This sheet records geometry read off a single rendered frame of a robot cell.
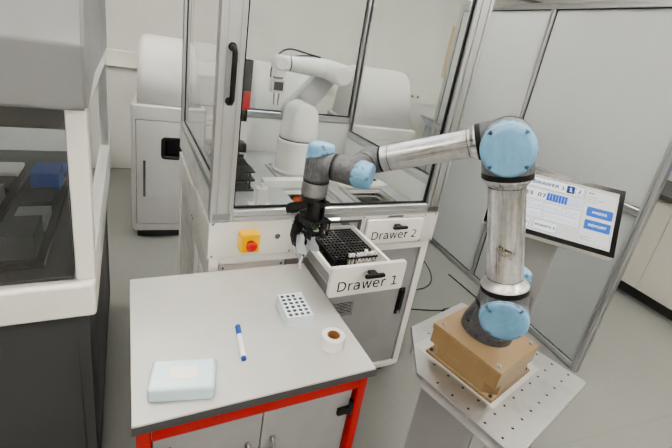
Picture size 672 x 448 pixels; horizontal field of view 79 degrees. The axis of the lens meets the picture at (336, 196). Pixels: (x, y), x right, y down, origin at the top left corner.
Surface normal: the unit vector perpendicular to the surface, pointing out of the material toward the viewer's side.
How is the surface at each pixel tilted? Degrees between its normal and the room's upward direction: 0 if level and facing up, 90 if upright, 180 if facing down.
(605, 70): 90
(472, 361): 90
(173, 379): 0
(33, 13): 69
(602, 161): 90
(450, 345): 90
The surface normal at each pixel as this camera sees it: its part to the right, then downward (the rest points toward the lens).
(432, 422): -0.76, 0.11
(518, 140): -0.38, 0.15
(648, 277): -0.93, -0.02
